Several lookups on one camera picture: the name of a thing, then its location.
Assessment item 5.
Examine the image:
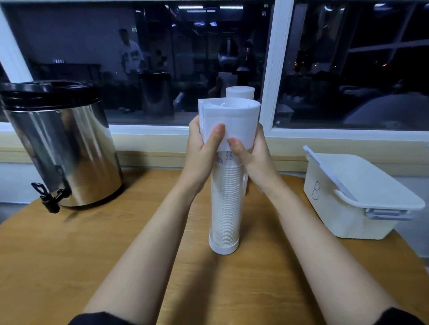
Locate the person's right hand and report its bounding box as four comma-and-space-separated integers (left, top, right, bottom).
227, 123, 279, 197

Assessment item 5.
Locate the person's left hand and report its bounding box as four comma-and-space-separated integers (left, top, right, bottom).
182, 115, 226, 189

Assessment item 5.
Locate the clear cup dispenser white cap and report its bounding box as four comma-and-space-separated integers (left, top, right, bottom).
197, 98, 261, 256

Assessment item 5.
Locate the person's right forearm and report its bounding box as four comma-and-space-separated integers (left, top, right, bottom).
257, 181, 400, 325

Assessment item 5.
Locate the person's left forearm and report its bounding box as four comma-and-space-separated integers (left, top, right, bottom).
82, 172, 210, 325

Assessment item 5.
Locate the stack of white paper cups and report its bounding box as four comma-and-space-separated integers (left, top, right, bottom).
214, 161, 243, 244

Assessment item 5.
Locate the white plastic storage box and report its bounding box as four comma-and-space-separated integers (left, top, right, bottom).
303, 145, 426, 240

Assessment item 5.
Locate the white storage box lid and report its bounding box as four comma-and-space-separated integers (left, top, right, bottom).
303, 145, 426, 211

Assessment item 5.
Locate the stainless steel beverage urn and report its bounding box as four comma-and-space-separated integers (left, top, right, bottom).
0, 80, 124, 214

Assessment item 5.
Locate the black urn lid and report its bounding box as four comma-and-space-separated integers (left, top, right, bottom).
0, 80, 101, 112

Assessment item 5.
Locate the black urn spigot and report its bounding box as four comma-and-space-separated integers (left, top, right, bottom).
31, 182, 71, 214

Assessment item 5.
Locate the black left sleeve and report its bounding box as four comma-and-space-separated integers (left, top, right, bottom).
68, 311, 135, 325

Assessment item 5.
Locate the black sleeve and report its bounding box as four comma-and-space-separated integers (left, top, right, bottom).
68, 311, 135, 325
373, 307, 427, 325

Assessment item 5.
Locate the black right sleeve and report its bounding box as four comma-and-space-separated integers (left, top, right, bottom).
373, 307, 427, 325

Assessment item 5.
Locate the white window frame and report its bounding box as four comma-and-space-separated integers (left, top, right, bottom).
0, 0, 429, 143

